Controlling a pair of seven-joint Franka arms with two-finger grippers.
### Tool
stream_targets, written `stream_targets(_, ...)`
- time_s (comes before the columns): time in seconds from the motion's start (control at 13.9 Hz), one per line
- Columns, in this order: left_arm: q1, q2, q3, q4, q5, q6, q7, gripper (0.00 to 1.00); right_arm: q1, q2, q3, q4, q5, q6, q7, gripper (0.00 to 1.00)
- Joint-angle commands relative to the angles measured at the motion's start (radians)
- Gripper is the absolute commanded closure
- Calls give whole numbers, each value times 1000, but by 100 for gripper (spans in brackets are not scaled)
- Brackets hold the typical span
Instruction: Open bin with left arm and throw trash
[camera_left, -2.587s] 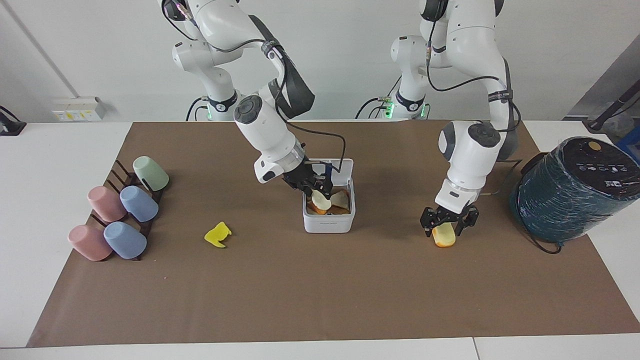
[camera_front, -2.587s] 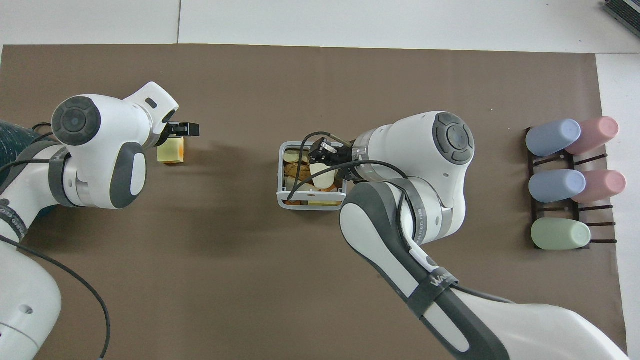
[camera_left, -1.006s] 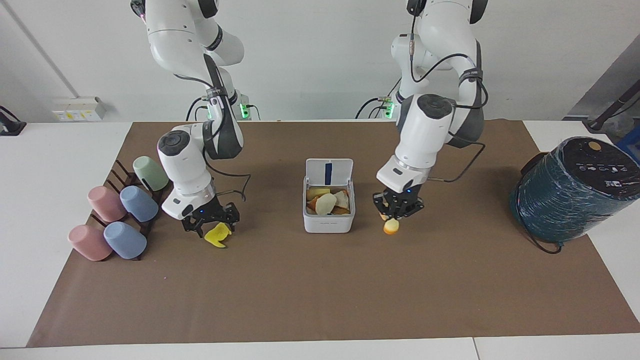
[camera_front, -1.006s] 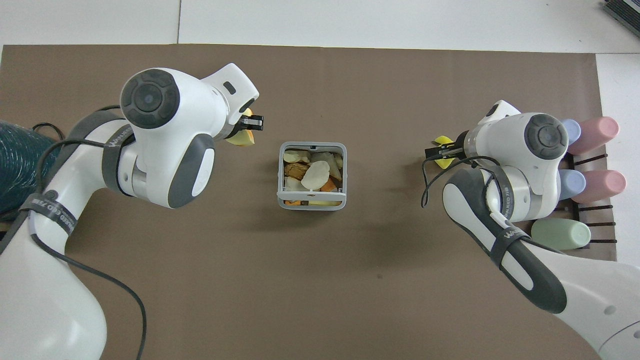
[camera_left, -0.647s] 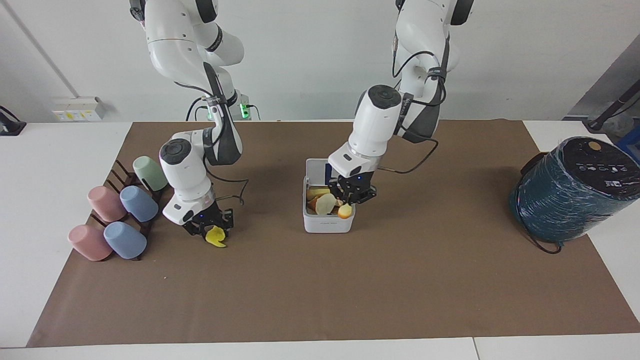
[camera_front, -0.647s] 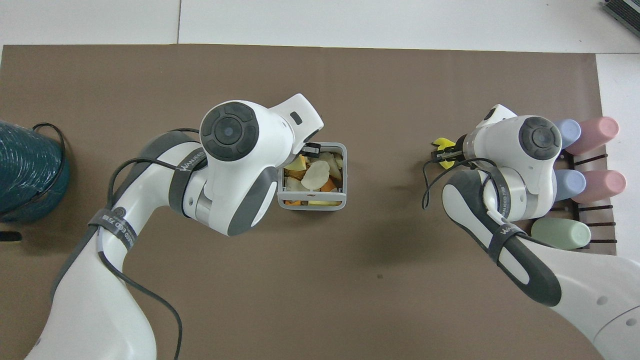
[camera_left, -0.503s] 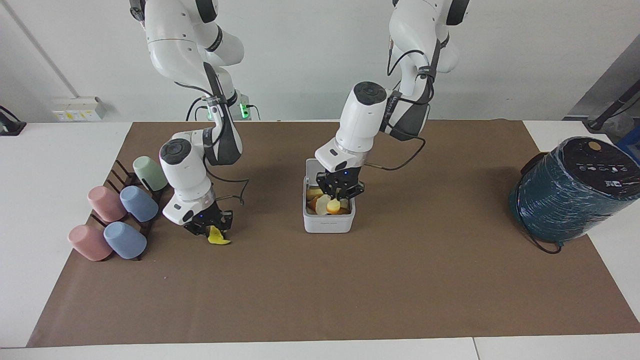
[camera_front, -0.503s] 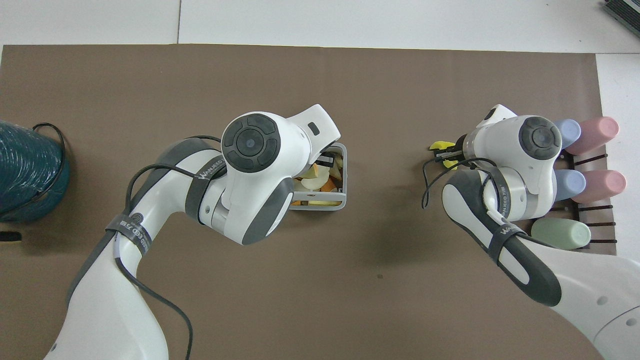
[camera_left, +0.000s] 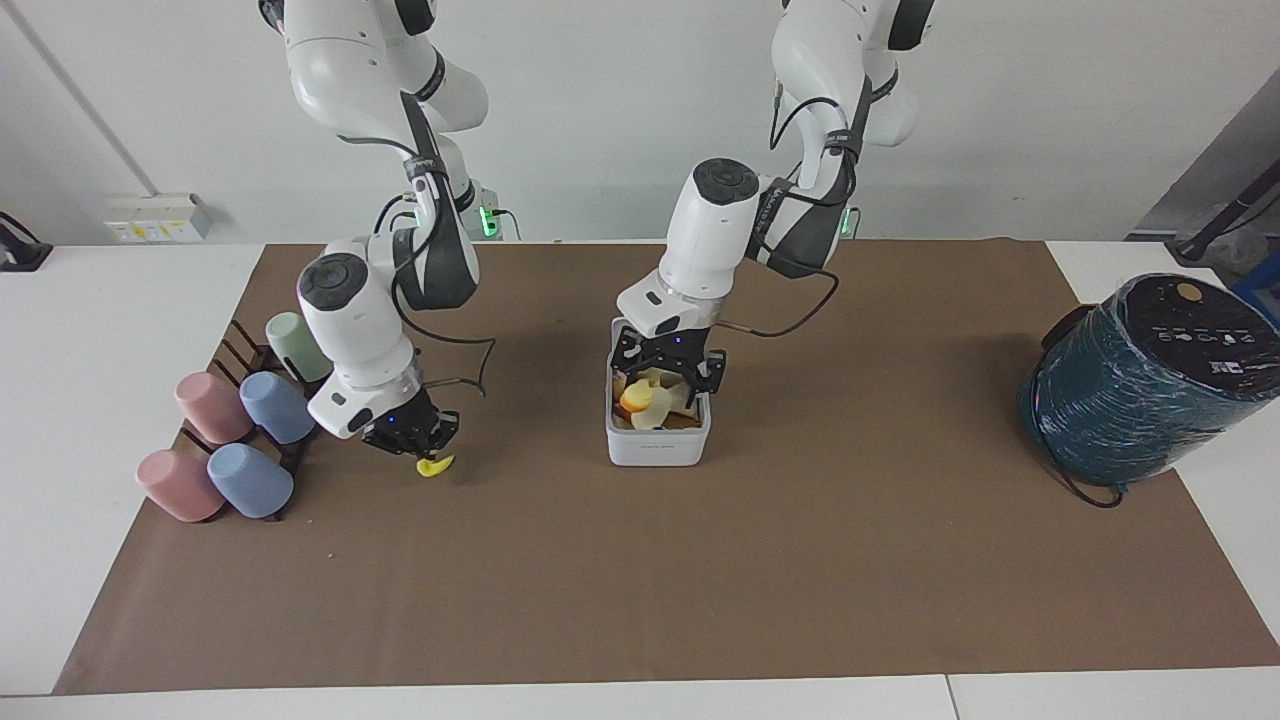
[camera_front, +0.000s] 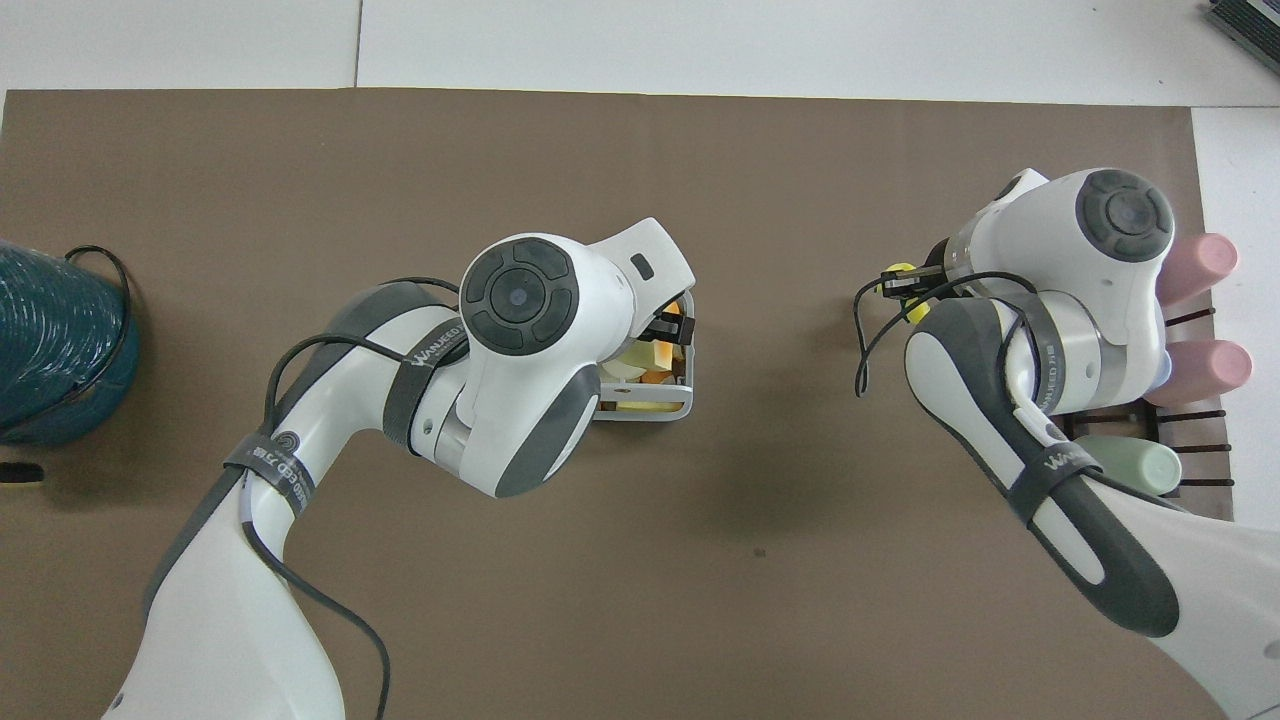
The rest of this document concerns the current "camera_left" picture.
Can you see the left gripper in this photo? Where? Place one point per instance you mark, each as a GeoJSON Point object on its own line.
{"type": "Point", "coordinates": [676, 348]}

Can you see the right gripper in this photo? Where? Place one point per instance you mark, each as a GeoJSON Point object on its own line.
{"type": "Point", "coordinates": [395, 422]}

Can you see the yellow peel scrap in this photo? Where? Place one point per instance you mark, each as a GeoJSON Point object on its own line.
{"type": "Point", "coordinates": [434, 467]}

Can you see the white square bin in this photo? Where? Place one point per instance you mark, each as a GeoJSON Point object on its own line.
{"type": "Point", "coordinates": [658, 446]}

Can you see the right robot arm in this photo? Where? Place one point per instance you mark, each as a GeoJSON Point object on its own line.
{"type": "Point", "coordinates": [350, 310]}

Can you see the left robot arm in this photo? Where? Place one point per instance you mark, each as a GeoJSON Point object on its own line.
{"type": "Point", "coordinates": [705, 230]}

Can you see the brown trash scrap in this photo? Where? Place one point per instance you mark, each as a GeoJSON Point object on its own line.
{"type": "Point", "coordinates": [683, 419]}

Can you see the pale yellow peel piece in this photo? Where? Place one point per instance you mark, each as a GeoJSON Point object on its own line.
{"type": "Point", "coordinates": [655, 408]}

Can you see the orange yellow peel piece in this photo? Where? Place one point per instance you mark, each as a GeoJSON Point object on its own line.
{"type": "Point", "coordinates": [635, 400]}

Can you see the blue cup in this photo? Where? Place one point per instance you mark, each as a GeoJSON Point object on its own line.
{"type": "Point", "coordinates": [249, 481]}
{"type": "Point", "coordinates": [277, 407]}

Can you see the green cup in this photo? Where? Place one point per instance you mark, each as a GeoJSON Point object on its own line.
{"type": "Point", "coordinates": [296, 345]}

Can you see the dark brown cup rack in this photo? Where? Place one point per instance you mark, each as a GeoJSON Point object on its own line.
{"type": "Point", "coordinates": [262, 358]}

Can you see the pink cup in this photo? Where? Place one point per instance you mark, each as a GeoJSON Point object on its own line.
{"type": "Point", "coordinates": [212, 407]}
{"type": "Point", "coordinates": [178, 485]}

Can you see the black stand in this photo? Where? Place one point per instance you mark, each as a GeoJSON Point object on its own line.
{"type": "Point", "coordinates": [1225, 215]}
{"type": "Point", "coordinates": [20, 250]}

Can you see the teal wrapped cylinder black top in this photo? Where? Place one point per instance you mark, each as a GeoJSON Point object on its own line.
{"type": "Point", "coordinates": [1140, 390]}

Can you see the blue object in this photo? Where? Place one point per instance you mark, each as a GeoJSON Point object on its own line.
{"type": "Point", "coordinates": [1262, 290]}

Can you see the white wall box yellow labels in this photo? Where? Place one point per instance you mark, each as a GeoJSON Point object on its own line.
{"type": "Point", "coordinates": [155, 218]}

